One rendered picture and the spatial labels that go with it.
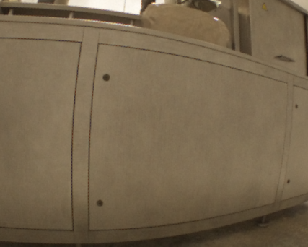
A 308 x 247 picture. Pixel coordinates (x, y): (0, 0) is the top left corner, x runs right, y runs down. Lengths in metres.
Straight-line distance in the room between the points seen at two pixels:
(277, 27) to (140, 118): 1.09
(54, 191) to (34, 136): 0.17
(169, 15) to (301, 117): 0.83
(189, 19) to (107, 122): 0.51
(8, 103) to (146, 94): 0.43
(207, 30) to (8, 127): 0.81
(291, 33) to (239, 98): 0.84
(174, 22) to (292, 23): 0.98
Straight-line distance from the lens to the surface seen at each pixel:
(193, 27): 1.06
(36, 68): 0.79
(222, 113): 1.00
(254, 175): 1.17
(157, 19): 1.02
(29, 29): 0.81
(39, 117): 0.78
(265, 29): 1.54
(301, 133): 1.43
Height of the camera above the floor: 0.54
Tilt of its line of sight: 2 degrees down
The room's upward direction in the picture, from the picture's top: 4 degrees clockwise
